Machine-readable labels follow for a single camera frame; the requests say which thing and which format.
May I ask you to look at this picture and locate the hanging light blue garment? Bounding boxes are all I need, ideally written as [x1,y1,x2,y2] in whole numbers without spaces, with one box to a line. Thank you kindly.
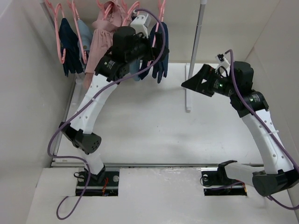
[78,20,93,70]

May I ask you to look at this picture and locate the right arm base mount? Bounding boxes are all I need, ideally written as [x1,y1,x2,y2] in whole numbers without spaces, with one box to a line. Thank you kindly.
[200,169,247,196]

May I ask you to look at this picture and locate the grey rack pole left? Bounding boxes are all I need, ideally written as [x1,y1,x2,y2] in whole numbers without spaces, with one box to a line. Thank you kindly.
[39,0,55,29]

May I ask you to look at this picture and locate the hanging dark denim garment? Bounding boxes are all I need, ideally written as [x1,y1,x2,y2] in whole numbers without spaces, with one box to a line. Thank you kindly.
[59,18,83,77]

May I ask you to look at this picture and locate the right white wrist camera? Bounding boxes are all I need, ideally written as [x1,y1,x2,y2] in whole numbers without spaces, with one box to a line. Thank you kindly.
[215,54,230,69]

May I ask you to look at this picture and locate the white rack base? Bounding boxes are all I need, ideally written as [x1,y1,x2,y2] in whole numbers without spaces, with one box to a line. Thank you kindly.
[71,73,85,105]
[185,63,192,113]

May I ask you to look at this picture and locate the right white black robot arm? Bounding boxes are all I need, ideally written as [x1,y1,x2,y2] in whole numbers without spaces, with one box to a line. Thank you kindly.
[181,61,299,196]

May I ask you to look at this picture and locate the aluminium rail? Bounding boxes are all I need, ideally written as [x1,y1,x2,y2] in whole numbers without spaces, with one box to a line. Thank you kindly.
[51,162,264,168]

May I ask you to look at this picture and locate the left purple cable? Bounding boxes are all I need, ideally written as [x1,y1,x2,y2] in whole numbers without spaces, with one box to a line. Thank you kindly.
[48,8,167,220]

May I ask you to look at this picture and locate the purple cable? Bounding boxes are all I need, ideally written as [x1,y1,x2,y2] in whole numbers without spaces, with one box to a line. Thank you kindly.
[48,8,167,220]
[224,49,299,210]

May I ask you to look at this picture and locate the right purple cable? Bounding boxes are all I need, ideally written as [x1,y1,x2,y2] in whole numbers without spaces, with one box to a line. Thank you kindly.
[224,49,299,210]

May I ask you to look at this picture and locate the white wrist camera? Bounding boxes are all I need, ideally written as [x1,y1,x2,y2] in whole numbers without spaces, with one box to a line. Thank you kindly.
[130,14,151,38]
[215,54,230,69]

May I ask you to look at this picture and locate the pink hanger holding dress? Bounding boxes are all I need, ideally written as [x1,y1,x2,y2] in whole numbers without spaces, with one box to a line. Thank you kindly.
[96,0,115,21]

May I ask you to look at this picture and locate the white rack base right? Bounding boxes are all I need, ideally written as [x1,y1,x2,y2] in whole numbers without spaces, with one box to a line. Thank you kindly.
[185,63,192,113]

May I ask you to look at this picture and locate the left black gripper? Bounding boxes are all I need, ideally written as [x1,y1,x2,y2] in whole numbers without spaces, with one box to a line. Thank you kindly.
[125,31,168,64]

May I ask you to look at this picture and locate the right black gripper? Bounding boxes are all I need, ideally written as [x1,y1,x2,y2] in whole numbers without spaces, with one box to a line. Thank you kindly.
[181,63,237,98]

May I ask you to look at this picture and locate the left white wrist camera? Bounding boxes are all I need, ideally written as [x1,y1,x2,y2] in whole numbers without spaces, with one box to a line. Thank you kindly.
[130,14,151,38]

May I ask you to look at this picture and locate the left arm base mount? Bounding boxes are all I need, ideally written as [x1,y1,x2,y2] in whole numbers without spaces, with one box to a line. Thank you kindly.
[73,170,120,196]

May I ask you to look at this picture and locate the dark blue denim trousers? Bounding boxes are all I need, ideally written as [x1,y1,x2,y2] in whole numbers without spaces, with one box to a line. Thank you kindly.
[133,22,169,84]

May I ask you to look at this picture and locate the grey rack pole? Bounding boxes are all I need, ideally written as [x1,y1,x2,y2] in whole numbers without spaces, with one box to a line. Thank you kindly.
[188,0,207,78]
[39,0,55,29]

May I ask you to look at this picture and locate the hanging pink dress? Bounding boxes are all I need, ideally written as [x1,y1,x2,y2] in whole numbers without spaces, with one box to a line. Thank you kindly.
[83,0,126,89]

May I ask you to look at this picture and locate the grey rack pole right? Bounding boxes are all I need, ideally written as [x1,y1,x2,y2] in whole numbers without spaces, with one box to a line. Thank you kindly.
[188,0,207,78]

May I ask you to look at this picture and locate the hanging blue grey garment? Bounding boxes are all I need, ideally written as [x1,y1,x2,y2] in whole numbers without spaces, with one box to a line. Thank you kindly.
[129,59,142,81]

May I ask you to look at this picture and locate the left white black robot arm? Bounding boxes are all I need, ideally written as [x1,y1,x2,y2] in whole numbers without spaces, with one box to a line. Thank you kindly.
[60,26,169,185]

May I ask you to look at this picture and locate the white rack base left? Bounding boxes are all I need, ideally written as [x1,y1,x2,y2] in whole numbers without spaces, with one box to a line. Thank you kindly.
[71,73,85,105]

